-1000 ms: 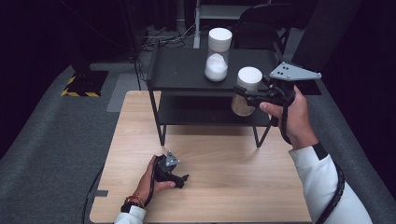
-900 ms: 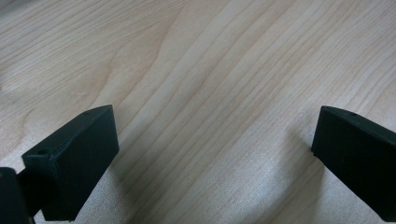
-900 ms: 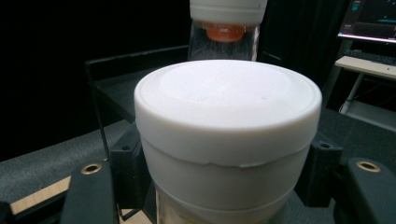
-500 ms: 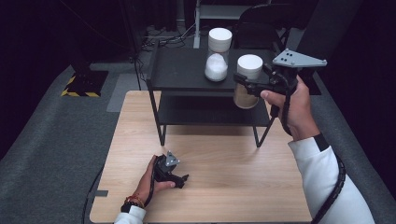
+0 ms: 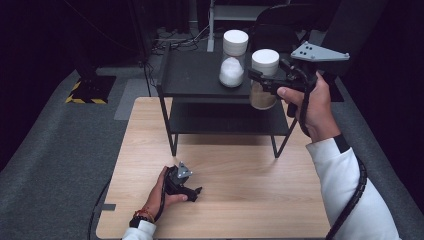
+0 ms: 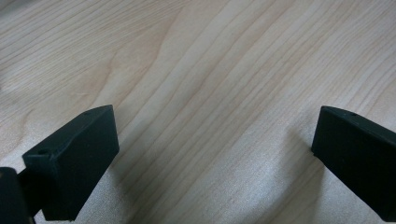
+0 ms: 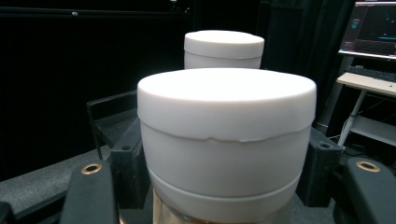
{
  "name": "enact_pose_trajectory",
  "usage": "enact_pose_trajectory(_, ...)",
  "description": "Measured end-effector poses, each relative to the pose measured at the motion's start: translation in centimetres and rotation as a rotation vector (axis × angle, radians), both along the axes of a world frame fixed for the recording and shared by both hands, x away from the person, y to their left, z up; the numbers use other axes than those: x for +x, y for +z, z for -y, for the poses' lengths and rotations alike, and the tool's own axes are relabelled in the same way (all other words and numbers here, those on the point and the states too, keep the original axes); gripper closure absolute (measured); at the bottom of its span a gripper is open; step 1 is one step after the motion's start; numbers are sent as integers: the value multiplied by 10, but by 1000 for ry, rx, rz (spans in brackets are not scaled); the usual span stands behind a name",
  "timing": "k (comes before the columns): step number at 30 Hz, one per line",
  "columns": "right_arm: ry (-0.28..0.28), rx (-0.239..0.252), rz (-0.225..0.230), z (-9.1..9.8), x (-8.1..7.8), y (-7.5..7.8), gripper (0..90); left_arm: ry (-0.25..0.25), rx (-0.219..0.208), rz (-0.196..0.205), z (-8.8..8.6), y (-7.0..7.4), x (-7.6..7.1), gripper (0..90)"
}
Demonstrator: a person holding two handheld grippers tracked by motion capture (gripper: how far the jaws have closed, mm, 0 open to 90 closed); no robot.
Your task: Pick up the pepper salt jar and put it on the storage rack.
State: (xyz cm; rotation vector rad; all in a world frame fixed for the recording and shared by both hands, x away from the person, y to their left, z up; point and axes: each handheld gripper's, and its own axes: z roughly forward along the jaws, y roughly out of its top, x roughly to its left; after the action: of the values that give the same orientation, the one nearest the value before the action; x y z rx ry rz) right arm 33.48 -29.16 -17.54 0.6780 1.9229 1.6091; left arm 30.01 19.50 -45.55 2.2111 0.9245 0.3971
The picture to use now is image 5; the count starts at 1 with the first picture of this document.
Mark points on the glass jar of brown powder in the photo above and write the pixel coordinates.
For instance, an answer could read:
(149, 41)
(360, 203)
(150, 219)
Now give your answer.
(265, 61)

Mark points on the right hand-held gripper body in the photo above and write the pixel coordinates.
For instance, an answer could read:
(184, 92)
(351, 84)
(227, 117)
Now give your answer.
(300, 75)

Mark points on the grey tape strip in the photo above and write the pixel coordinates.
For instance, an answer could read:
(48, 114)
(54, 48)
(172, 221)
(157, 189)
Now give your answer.
(108, 207)

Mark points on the black chair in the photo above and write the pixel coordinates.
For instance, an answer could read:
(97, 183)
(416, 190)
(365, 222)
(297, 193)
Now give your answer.
(283, 30)

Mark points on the person's left hand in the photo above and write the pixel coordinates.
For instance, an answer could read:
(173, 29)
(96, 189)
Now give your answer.
(156, 196)

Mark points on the black two-tier metal rack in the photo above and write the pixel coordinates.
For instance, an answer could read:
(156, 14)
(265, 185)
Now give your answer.
(196, 76)

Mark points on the person's right hand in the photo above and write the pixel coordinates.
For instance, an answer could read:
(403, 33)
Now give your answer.
(316, 110)

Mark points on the black yellow striped stand base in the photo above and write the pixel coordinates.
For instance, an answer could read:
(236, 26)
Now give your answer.
(90, 91)

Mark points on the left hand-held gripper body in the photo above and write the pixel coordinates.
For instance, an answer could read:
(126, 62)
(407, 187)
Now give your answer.
(176, 183)

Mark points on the glass jar of white powder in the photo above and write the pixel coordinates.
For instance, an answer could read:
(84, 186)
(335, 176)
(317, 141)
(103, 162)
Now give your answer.
(232, 66)

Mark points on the white metal stand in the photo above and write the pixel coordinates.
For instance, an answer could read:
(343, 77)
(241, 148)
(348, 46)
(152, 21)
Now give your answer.
(210, 26)

